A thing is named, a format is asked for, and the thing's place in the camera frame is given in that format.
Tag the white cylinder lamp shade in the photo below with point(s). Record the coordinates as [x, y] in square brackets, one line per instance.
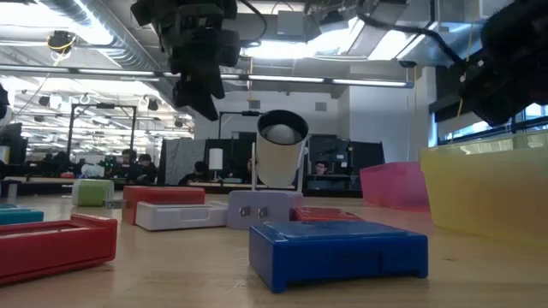
[216, 159]

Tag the black metal rig frame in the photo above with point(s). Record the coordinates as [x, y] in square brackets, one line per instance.
[103, 105]

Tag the white digital clock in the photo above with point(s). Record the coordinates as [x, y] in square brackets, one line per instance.
[180, 218]

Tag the teal plastic box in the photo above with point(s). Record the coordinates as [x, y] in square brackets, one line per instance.
[19, 216]

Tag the red wall charger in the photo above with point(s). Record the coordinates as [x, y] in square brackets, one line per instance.
[162, 197]

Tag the lavender wall charger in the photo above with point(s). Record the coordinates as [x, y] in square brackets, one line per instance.
[274, 209]

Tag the pink plastic bin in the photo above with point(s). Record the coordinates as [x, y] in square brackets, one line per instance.
[394, 186]

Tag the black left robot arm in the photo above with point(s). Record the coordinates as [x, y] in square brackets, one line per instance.
[145, 10]

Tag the person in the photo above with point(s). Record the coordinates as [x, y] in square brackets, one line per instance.
[146, 164]
[199, 169]
[127, 160]
[322, 167]

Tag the grey fabric partition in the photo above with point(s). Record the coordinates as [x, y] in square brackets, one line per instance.
[182, 152]

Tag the yellow plastic bin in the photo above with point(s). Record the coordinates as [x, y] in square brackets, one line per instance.
[484, 192]

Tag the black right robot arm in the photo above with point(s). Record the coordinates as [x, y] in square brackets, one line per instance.
[522, 25]

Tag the blue plastic box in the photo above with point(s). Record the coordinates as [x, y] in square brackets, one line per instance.
[338, 256]

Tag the silver ventilation duct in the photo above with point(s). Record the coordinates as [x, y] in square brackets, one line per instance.
[107, 38]

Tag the long ceiling light strip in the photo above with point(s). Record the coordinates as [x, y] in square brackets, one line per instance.
[282, 78]

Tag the green wall charger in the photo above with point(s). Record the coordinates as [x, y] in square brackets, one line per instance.
[92, 192]

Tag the red plastic box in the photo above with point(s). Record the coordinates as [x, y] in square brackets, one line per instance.
[325, 214]

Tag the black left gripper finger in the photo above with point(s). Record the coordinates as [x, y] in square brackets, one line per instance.
[186, 94]
[211, 100]

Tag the red tray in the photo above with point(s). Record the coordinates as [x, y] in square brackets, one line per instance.
[51, 252]

